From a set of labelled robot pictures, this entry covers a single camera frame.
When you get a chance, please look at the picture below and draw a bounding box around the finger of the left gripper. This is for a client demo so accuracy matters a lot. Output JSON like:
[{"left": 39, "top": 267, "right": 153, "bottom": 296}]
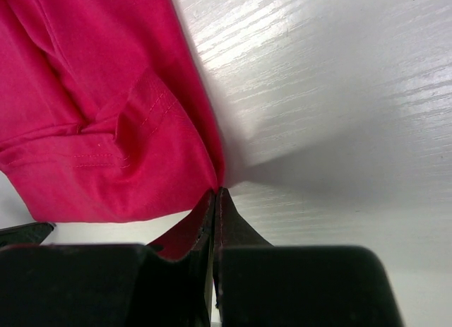
[{"left": 0, "top": 222, "right": 55, "bottom": 248}]

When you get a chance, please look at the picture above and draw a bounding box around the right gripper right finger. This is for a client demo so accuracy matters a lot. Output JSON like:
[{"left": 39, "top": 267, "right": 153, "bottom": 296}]
[{"left": 213, "top": 188, "right": 403, "bottom": 326}]

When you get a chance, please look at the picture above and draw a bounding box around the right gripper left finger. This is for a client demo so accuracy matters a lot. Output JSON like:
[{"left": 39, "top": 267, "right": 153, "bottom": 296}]
[{"left": 1, "top": 191, "right": 215, "bottom": 326}]

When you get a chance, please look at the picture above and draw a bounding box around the pink t-shirt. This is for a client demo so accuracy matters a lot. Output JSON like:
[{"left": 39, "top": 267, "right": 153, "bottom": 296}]
[{"left": 0, "top": 0, "right": 227, "bottom": 263}]

